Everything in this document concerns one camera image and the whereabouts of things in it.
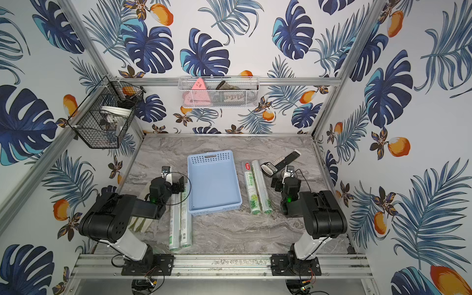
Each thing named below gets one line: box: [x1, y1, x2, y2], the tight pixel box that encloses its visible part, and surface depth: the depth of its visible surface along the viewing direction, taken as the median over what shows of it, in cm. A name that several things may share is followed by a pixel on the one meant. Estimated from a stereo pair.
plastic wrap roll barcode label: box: [180, 191, 188, 246], surface depth 84 cm
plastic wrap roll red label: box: [242, 161, 261, 215], surface depth 94 cm
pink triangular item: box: [182, 77, 211, 108], surface depth 92 cm
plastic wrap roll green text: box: [169, 192, 182, 252], surface depth 83 cm
